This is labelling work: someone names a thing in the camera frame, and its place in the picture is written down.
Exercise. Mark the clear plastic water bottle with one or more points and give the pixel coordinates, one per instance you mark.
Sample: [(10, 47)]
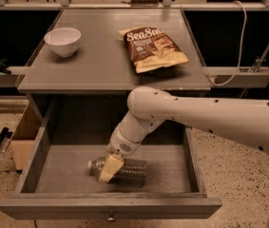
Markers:
[(133, 171)]

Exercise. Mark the brown sea salt chip bag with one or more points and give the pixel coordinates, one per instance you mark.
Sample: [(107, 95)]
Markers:
[(150, 48)]

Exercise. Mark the white ceramic bowl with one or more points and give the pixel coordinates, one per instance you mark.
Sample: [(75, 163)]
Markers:
[(63, 41)]

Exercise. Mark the dark flat device on rail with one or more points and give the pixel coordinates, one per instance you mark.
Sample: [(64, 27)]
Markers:
[(144, 3)]

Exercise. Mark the open grey top drawer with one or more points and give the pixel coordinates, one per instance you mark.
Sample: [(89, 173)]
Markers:
[(56, 184)]

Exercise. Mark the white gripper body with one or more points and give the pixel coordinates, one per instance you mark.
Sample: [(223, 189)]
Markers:
[(122, 146)]

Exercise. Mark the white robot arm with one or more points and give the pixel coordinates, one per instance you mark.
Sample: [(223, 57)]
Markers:
[(239, 120)]

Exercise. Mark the cardboard box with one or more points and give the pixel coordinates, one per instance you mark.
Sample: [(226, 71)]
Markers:
[(23, 137)]

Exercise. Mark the metal drawer knob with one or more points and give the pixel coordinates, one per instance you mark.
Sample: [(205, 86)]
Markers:
[(110, 217)]

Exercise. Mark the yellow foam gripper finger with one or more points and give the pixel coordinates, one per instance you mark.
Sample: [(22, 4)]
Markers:
[(113, 163)]

